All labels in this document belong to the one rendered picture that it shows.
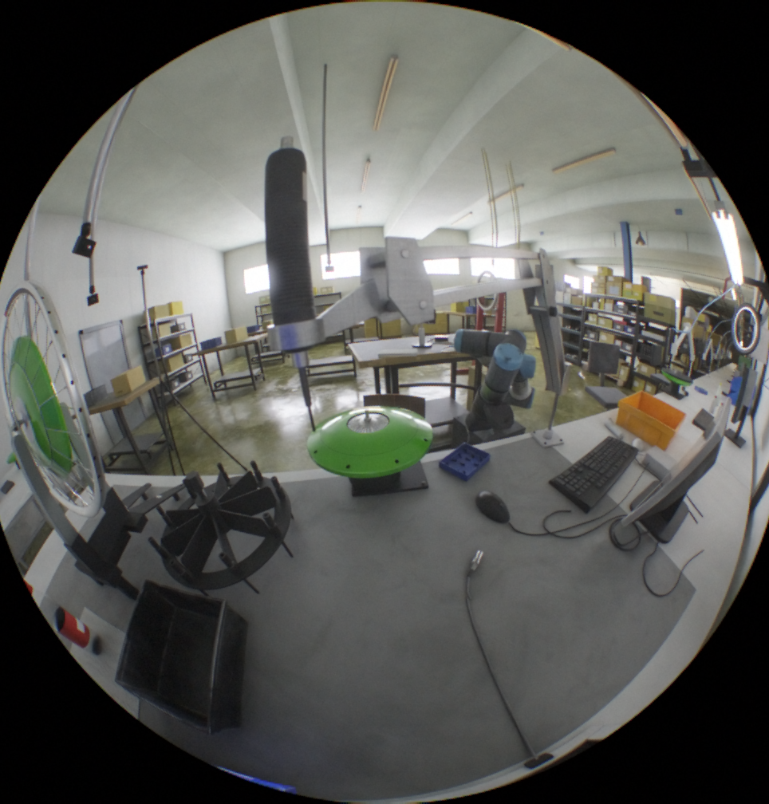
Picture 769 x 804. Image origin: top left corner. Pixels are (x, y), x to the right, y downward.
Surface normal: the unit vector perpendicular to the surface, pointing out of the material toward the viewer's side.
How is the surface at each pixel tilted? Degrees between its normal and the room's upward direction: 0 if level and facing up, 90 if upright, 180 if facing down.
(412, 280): 90
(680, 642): 0
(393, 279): 90
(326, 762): 0
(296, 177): 90
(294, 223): 90
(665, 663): 0
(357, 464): 24
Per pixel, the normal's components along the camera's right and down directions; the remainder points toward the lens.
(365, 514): -0.07, -0.91
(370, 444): -0.04, -0.79
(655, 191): -0.99, 0.12
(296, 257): 0.61, 0.29
